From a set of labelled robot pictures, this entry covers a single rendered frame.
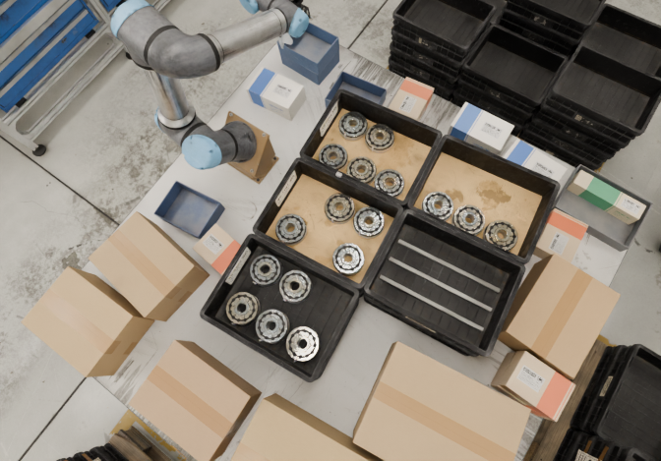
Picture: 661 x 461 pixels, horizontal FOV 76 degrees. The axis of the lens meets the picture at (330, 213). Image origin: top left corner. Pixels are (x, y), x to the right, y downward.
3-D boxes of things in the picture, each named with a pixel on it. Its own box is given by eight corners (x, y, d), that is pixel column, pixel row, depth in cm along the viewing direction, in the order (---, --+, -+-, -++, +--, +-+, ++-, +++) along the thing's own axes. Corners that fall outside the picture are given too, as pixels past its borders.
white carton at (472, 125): (446, 137, 168) (450, 125, 159) (460, 114, 170) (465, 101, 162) (492, 161, 163) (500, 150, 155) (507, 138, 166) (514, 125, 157)
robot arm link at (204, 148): (227, 170, 150) (201, 180, 139) (201, 145, 152) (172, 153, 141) (241, 144, 144) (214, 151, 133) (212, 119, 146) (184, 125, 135)
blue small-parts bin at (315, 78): (281, 63, 184) (278, 52, 177) (303, 39, 187) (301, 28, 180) (319, 86, 179) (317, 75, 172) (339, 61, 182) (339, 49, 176)
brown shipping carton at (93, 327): (53, 325, 153) (20, 321, 138) (95, 274, 158) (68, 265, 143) (113, 375, 146) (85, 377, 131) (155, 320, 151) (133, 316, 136)
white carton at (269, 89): (251, 101, 178) (245, 88, 170) (266, 80, 181) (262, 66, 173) (291, 121, 174) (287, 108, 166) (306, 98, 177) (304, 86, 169)
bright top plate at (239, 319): (220, 316, 135) (219, 315, 134) (236, 286, 137) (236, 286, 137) (248, 329, 133) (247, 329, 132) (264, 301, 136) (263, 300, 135)
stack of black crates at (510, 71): (448, 105, 235) (461, 65, 203) (474, 67, 242) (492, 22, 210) (514, 140, 226) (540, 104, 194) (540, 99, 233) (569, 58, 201)
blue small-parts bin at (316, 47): (279, 53, 177) (276, 41, 170) (300, 28, 180) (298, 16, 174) (319, 75, 172) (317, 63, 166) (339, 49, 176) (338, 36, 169)
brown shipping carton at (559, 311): (550, 376, 138) (573, 378, 123) (490, 334, 143) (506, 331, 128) (593, 301, 144) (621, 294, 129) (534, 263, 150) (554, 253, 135)
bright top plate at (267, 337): (249, 329, 133) (248, 328, 132) (270, 303, 135) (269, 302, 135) (273, 349, 131) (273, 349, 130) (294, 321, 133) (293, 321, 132)
